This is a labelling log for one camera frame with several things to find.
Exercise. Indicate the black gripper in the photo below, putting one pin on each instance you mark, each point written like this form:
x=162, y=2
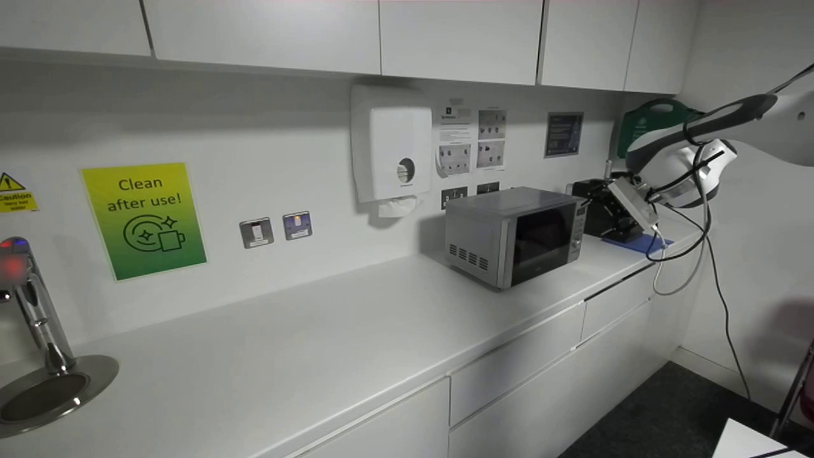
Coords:
x=613, y=218

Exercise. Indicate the silver microwave oven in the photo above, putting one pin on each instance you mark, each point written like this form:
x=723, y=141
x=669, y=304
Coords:
x=510, y=238

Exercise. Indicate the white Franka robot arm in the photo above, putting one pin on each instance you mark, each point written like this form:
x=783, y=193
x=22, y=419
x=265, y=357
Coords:
x=790, y=128

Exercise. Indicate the black coffee machine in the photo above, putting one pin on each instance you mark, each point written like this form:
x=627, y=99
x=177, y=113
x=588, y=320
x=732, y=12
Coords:
x=585, y=207

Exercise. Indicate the blue mat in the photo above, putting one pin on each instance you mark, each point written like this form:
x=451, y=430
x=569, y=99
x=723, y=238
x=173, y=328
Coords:
x=644, y=245

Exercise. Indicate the green first aid box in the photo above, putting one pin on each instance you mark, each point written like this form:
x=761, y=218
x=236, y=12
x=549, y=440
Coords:
x=650, y=122

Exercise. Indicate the white deep cabinet drawer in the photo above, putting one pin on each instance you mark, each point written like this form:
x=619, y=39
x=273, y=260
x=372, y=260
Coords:
x=633, y=363
x=518, y=427

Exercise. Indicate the white photo instruction sheet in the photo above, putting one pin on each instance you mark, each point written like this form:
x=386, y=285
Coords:
x=493, y=138

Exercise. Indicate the white coffee instruction sheet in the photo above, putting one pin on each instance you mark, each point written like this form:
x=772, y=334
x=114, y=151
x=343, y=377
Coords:
x=454, y=141

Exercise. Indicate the white upper cabinet door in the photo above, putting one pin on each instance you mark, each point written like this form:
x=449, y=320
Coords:
x=585, y=42
x=264, y=30
x=460, y=39
x=73, y=24
x=662, y=42

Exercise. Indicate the white paper towel dispenser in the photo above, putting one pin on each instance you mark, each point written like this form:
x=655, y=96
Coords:
x=396, y=142

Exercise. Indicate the dark metal stand pole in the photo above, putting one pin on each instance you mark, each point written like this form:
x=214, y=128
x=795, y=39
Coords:
x=798, y=390

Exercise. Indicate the white robot stand plate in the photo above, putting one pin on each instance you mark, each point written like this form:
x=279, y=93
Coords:
x=751, y=440

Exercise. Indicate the green clean after use poster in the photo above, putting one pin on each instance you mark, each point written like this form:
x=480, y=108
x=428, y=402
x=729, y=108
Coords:
x=144, y=218

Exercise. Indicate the chrome hot water tap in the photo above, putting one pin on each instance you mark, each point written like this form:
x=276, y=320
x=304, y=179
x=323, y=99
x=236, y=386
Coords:
x=40, y=314

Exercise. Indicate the round metal drain tray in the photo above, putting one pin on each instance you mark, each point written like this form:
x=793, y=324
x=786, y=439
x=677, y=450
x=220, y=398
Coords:
x=51, y=398

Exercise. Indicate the yellow warning sticker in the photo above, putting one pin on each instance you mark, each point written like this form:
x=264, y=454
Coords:
x=16, y=193

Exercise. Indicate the dark framed wall notice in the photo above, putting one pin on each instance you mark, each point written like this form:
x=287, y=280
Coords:
x=563, y=133

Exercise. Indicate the black double wall socket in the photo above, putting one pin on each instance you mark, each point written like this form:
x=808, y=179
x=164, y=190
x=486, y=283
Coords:
x=454, y=196
x=490, y=185

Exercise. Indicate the bluish wall switch plate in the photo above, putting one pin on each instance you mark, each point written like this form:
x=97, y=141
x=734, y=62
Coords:
x=297, y=225

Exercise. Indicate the silver wall switch plate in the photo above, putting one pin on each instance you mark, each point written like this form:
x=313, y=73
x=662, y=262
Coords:
x=256, y=231

